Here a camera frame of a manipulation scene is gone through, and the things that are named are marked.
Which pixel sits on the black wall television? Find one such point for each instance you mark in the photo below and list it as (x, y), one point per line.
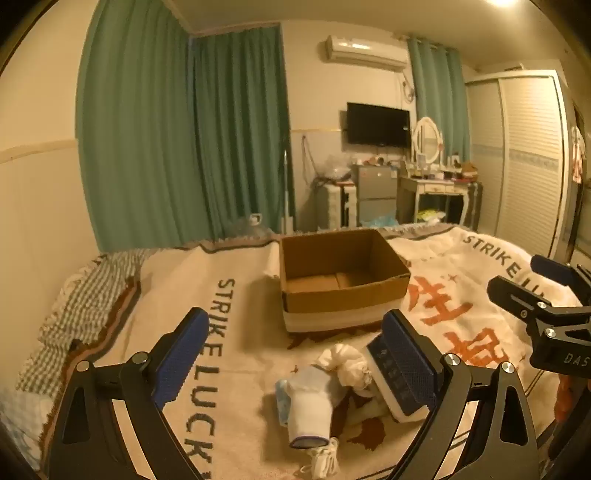
(378, 124)

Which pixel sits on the green corner curtain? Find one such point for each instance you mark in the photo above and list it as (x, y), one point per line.
(240, 138)

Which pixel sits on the cream printed blanket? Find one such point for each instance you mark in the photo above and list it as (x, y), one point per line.
(258, 369)

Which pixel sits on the narrow green curtain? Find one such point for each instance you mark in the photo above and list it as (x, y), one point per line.
(438, 92)

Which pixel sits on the small white sock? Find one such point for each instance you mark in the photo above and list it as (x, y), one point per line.
(323, 461)

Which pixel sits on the light blue cloth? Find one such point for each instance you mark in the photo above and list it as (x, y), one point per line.
(318, 381)

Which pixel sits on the ceiling light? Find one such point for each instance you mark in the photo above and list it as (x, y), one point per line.
(501, 2)

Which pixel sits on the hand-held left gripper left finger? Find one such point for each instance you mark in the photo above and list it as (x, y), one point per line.
(184, 355)

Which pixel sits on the white sliding wardrobe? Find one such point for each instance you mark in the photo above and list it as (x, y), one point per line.
(526, 161)

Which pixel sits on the bin with green contents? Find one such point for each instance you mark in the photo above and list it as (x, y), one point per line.
(429, 216)

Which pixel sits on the clear water jug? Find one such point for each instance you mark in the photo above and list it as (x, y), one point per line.
(251, 228)

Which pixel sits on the white air conditioner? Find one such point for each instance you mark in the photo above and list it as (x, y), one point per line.
(364, 50)

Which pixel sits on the group of cosmetic bottles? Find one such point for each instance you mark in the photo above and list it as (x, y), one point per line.
(443, 171)

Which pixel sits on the white textured bedding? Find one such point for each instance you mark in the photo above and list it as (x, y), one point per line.
(23, 415)

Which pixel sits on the grey drawer cabinet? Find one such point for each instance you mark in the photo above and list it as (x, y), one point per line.
(376, 189)

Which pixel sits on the dark striped suitcase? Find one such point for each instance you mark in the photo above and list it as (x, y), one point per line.
(474, 205)

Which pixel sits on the white suitcase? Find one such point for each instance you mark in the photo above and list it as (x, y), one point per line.
(330, 205)

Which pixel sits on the white sock bundle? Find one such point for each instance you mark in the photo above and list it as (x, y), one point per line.
(344, 360)

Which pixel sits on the white oval mirror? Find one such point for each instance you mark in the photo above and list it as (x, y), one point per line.
(427, 138)

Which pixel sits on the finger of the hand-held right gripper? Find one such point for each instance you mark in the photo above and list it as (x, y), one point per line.
(512, 291)
(551, 268)

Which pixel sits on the hanging red white garment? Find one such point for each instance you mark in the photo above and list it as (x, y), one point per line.
(577, 157)

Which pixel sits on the light blue tissue packet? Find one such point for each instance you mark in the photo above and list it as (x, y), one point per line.
(282, 401)

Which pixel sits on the blue plastic bag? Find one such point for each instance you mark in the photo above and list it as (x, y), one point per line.
(381, 222)

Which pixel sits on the brown cardboard box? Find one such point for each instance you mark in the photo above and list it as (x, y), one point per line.
(341, 304)

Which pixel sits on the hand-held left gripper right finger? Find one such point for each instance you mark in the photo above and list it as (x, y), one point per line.
(408, 360)

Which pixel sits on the wide green curtain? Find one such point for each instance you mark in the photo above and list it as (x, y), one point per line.
(138, 138)

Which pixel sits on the clear plastic bag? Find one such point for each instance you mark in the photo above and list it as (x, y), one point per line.
(334, 170)

